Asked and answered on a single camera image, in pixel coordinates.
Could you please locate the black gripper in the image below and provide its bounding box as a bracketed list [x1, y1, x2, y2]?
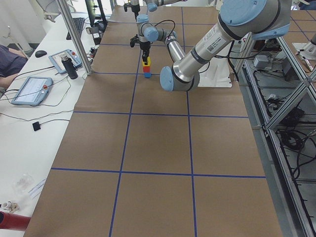
[140, 41, 151, 60]
[131, 4, 140, 13]

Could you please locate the yellow cube block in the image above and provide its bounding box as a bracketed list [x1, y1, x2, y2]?
[142, 57, 151, 67]

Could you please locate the red cube block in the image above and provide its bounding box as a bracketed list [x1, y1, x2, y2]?
[143, 65, 151, 74]

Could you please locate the blue cube block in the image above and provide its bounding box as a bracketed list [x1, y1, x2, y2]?
[144, 73, 151, 79]

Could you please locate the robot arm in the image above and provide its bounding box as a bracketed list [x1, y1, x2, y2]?
[136, 0, 292, 91]
[123, 0, 187, 14]

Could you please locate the black keyboard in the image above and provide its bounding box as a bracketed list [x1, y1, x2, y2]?
[73, 17, 85, 38]

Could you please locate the black water bottle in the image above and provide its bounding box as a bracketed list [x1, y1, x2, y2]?
[61, 53, 78, 79]

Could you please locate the far teach pendant tablet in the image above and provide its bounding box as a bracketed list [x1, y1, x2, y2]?
[48, 49, 82, 74]

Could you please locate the teach pendant tablet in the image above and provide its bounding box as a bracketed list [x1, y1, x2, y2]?
[48, 49, 82, 74]
[11, 77, 53, 106]

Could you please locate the black computer mouse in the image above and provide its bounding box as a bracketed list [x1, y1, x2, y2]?
[35, 50, 47, 58]

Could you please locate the near teach pendant tablet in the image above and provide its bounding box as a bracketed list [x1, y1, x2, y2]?
[11, 77, 53, 106]

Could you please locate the small black square pad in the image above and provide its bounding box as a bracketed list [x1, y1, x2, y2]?
[32, 121, 41, 131]

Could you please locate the seated person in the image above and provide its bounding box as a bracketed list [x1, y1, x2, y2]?
[0, 45, 28, 89]

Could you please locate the red cylinder object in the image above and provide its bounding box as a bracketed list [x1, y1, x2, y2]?
[0, 211, 31, 231]

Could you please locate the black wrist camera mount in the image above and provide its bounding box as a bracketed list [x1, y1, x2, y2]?
[123, 2, 131, 12]

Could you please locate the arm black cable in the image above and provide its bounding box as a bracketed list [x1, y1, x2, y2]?
[153, 20, 177, 42]

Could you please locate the aluminium frame post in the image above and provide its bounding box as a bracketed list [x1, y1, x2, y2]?
[56, 0, 92, 76]

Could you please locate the white camera pillar mount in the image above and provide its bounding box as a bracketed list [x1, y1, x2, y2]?
[198, 58, 232, 88]

